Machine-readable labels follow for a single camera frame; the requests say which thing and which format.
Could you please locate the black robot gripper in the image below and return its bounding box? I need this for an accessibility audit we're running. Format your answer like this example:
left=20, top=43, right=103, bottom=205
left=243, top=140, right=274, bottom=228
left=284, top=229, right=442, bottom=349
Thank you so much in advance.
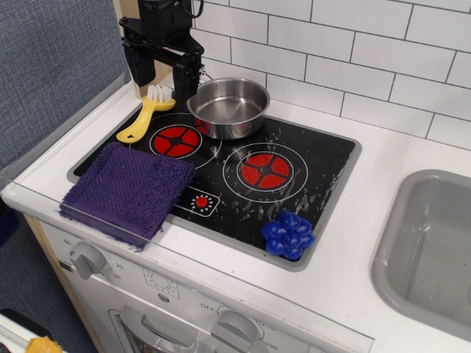
left=119, top=1, right=204, bottom=111

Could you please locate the blue plastic grape bunch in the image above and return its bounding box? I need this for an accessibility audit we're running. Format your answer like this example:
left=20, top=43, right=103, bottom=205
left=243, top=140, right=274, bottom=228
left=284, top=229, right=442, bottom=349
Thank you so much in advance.
left=261, top=210, right=315, bottom=261

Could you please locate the stainless steel pot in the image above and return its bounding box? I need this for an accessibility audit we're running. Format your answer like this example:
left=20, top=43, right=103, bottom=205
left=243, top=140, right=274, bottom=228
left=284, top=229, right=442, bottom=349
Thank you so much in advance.
left=186, top=77, right=271, bottom=140

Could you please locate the yellow dish brush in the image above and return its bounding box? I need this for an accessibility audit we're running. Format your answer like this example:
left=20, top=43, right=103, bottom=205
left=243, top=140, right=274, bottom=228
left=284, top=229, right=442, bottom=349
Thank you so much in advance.
left=116, top=85, right=176, bottom=144

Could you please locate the purple folded cloth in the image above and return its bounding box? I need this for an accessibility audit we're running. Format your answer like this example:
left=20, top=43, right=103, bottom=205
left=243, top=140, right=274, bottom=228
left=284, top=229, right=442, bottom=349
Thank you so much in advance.
left=60, top=143, right=195, bottom=249

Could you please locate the red stovetop button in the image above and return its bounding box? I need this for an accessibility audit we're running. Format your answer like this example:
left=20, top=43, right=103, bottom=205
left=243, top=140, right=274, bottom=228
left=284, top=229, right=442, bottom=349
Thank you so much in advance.
left=194, top=196, right=209, bottom=209

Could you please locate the black toy stovetop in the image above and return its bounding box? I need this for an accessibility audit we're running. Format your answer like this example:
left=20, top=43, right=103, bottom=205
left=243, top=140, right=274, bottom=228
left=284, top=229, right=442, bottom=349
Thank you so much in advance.
left=66, top=91, right=362, bottom=273

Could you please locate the grey left oven knob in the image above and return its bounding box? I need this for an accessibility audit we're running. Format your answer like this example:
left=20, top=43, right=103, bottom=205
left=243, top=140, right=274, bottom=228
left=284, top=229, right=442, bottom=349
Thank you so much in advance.
left=70, top=242, right=107, bottom=280

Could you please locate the grey oven knob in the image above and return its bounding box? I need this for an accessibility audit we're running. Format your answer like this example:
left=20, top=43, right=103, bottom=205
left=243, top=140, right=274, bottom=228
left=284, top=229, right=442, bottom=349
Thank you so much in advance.
left=211, top=310, right=258, bottom=352
left=70, top=242, right=107, bottom=280

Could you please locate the grey right oven knob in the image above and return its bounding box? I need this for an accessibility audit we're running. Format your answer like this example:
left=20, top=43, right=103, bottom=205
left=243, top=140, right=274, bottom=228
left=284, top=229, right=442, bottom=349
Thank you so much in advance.
left=211, top=310, right=258, bottom=352

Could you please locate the yellow object at corner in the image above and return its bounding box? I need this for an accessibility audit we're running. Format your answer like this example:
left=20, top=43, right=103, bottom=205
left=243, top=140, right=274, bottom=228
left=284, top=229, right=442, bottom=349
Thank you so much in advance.
left=25, top=336, right=63, bottom=353

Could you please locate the grey plastic sink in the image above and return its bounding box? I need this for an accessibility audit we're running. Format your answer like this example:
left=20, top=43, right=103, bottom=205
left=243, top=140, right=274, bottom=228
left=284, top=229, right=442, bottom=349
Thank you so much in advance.
left=372, top=170, right=470, bottom=340

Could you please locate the grey oven door handle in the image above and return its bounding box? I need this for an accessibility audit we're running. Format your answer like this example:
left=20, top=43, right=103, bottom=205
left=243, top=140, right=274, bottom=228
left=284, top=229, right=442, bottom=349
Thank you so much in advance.
left=119, top=307, right=201, bottom=352

